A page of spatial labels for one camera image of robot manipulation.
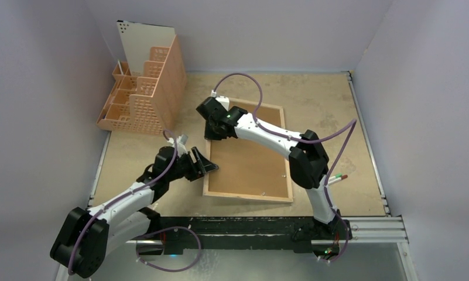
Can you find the aluminium table frame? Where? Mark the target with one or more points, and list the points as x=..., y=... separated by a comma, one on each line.
x=363, y=229

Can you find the red capped marker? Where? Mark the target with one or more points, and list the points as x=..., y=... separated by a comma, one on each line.
x=339, y=179

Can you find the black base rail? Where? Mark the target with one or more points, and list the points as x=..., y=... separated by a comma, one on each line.
x=297, y=234

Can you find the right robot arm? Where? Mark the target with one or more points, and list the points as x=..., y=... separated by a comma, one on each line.
x=308, y=160

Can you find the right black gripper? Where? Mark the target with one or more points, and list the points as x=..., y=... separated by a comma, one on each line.
x=214, y=129

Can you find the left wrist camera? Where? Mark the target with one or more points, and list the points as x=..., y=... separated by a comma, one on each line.
x=181, y=142

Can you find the beige perforated folder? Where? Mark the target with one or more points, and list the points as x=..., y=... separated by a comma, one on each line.
x=137, y=40

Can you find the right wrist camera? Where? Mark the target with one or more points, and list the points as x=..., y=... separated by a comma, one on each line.
x=223, y=100

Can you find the brown cardboard backing board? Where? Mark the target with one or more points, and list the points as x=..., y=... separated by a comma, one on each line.
x=247, y=171

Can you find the white wooden picture frame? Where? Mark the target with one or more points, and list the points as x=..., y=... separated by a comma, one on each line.
x=272, y=114

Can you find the orange plastic file organizer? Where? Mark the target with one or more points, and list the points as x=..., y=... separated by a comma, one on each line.
x=149, y=103

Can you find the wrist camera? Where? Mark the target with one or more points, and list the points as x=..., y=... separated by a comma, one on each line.
x=223, y=100
x=181, y=142

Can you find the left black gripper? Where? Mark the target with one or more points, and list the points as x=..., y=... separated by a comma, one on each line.
x=198, y=168

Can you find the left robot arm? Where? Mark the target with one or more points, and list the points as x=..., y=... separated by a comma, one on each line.
x=88, y=236

